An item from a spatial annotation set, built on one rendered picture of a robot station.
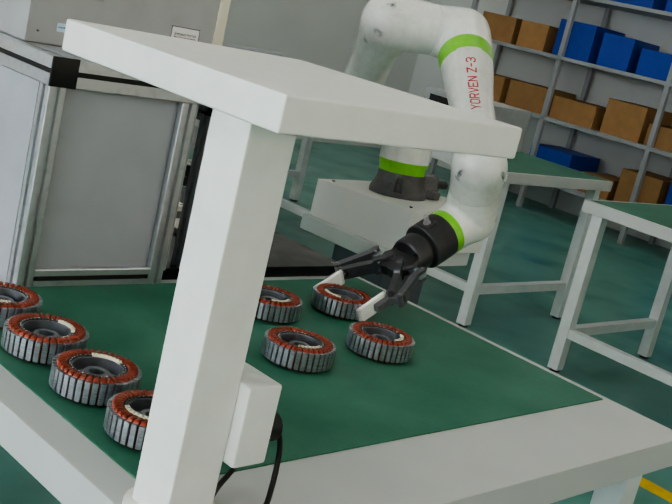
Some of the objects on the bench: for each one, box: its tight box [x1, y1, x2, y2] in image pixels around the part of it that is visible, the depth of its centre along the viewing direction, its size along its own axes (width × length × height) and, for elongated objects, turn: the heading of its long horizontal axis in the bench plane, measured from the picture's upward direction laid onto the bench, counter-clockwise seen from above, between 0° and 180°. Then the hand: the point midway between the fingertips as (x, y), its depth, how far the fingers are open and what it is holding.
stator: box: [311, 283, 372, 321], centre depth 193 cm, size 11×11×4 cm
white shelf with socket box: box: [62, 19, 522, 504], centre depth 119 cm, size 35×37×46 cm
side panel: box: [6, 82, 197, 287], centre depth 172 cm, size 28×3×32 cm, turn 90°
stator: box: [346, 321, 415, 364], centre depth 175 cm, size 11×11×4 cm
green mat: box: [0, 278, 603, 479], centre depth 166 cm, size 94×61×1 cm, turn 90°
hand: (343, 300), depth 193 cm, fingers closed on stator, 11 cm apart
